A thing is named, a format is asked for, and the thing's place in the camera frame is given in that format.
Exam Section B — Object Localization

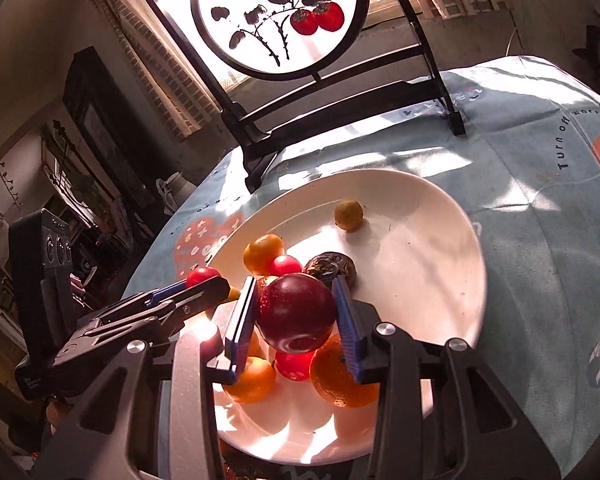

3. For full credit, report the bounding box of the small orange tomato fruit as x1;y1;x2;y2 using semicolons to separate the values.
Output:
242;233;285;275

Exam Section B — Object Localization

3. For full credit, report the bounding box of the large red plum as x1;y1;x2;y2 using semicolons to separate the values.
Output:
256;273;337;354

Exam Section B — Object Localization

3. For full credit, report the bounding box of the small red cherry tomato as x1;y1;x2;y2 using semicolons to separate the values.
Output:
185;266;220;288

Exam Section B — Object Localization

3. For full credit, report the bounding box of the left window curtain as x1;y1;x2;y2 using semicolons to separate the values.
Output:
91;0;218;141

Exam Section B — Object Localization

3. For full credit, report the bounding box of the dark brown mangosteen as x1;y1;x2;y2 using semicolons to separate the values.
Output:
303;252;358;288

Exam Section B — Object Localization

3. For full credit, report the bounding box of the light blue patterned tablecloth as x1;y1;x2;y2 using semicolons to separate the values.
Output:
126;55;600;479

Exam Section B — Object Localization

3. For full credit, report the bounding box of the white ceramic jug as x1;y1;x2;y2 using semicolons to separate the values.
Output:
156;172;197;216

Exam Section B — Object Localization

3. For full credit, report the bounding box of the medium mandarin orange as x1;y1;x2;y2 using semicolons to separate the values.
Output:
223;356;276;404

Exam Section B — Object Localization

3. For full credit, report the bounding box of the glossy red fruit low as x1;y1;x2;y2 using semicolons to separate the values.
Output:
274;351;314;382

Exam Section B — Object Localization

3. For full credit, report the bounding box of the small yellow kumquat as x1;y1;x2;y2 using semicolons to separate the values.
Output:
334;200;364;232

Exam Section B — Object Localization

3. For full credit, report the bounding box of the round painted screen on stand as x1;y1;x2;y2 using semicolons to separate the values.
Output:
146;0;466;192

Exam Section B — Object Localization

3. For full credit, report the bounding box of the large orange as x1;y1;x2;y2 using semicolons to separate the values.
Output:
310;334;379;408

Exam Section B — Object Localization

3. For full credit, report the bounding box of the dark wooden cabinet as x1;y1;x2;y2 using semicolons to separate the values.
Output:
62;47;172;217

